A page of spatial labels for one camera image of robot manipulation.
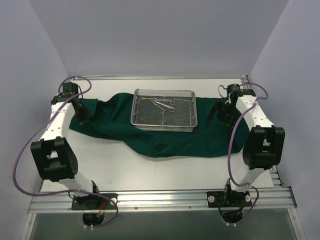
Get aluminium front rail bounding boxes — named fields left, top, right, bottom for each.
left=28, top=187, right=297, bottom=214

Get green surgical drape cloth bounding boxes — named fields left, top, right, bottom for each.
left=69, top=92, right=251, bottom=158

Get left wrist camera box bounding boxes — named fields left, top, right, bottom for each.
left=61, top=82, right=79, bottom=98

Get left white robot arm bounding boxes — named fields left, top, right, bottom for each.
left=30, top=82, right=101, bottom=210

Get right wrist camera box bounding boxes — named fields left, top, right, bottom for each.
left=226, top=83, right=243, bottom=97

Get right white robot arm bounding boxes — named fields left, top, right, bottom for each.
left=206, top=83, right=286, bottom=207

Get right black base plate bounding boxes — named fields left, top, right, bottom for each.
left=206, top=190, right=252, bottom=208

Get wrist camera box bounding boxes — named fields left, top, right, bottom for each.
left=61, top=82, right=79, bottom=98
left=226, top=83, right=243, bottom=97

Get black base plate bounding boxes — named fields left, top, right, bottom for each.
left=206, top=190, right=252, bottom=208
left=71, top=193, right=118, bottom=211

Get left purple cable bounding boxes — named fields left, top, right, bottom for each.
left=12, top=76, right=119, bottom=228

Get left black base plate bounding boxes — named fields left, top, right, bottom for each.
left=71, top=193, right=118, bottom=211

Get steel surgical scissors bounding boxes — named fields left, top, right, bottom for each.
left=149, top=99, right=177, bottom=112

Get metal mesh instrument tray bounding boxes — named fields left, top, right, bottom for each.
left=130, top=89, right=198, bottom=133

